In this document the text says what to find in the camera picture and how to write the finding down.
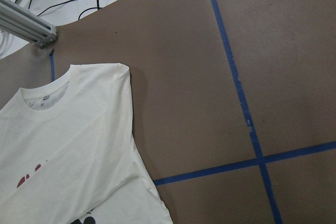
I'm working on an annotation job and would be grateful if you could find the aluminium frame post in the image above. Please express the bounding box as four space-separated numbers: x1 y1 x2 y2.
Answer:
1 0 58 48

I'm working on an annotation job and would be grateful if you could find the cream long-sleeve cat shirt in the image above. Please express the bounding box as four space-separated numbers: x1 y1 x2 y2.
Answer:
1 63 172 223

